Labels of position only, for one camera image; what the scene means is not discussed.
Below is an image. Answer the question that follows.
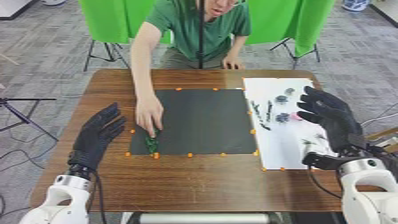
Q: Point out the white sheet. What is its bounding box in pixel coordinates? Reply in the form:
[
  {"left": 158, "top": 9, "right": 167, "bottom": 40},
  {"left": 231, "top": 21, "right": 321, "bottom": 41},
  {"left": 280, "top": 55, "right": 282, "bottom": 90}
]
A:
[{"left": 241, "top": 77, "right": 334, "bottom": 172}]

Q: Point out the black cable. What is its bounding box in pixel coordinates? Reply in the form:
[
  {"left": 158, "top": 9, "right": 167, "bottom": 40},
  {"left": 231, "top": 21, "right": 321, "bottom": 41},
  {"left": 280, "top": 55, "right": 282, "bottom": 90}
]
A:
[
  {"left": 305, "top": 164, "right": 344, "bottom": 201},
  {"left": 87, "top": 169, "right": 110, "bottom": 224}
]

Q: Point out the black cloth stand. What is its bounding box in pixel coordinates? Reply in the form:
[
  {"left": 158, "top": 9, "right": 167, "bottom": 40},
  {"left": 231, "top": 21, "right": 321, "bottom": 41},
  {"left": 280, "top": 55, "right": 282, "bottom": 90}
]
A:
[
  {"left": 268, "top": 37, "right": 323, "bottom": 71},
  {"left": 81, "top": 39, "right": 131, "bottom": 73}
]

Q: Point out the person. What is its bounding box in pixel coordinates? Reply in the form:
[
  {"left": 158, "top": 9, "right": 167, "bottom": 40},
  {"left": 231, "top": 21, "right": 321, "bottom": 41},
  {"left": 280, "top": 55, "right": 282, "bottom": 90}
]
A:
[{"left": 129, "top": 0, "right": 252, "bottom": 139}]

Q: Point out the black upright pole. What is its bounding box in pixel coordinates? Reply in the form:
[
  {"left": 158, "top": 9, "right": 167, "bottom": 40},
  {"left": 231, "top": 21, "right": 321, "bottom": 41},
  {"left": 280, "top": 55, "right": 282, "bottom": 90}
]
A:
[{"left": 195, "top": 0, "right": 206, "bottom": 70}]

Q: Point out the black tripod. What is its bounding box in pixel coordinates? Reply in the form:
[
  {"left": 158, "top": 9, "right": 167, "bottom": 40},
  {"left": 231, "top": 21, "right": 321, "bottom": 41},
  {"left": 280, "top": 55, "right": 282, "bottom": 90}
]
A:
[{"left": 0, "top": 96, "right": 60, "bottom": 143}]

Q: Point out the green sprig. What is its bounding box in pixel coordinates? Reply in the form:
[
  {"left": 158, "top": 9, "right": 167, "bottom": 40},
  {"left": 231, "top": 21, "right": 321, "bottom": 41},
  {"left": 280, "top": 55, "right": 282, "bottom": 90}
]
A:
[{"left": 142, "top": 128, "right": 163, "bottom": 154}]

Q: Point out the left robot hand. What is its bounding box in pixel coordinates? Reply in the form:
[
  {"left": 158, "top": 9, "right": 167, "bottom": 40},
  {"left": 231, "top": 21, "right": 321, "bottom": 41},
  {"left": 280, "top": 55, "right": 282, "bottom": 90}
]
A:
[{"left": 65, "top": 102, "right": 128, "bottom": 172}]

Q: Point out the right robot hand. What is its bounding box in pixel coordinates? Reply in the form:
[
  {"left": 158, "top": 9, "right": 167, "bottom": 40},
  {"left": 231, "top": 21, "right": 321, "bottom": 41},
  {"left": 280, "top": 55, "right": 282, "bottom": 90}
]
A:
[{"left": 295, "top": 85, "right": 367, "bottom": 154}]

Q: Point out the pale grey bar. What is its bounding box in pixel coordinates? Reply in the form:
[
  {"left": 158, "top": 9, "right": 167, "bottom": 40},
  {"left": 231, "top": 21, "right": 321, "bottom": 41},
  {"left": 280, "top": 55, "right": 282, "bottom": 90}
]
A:
[{"left": 126, "top": 212, "right": 286, "bottom": 224}]

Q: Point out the blue and white vase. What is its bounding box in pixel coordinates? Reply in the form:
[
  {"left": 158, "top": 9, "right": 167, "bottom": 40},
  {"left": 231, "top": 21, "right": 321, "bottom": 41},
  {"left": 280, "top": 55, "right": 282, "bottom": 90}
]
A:
[{"left": 341, "top": 0, "right": 373, "bottom": 13}]

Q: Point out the dark mat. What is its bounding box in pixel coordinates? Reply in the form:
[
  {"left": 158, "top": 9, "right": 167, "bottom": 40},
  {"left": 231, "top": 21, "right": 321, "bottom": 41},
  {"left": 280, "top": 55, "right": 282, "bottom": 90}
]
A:
[{"left": 128, "top": 88, "right": 259, "bottom": 156}]

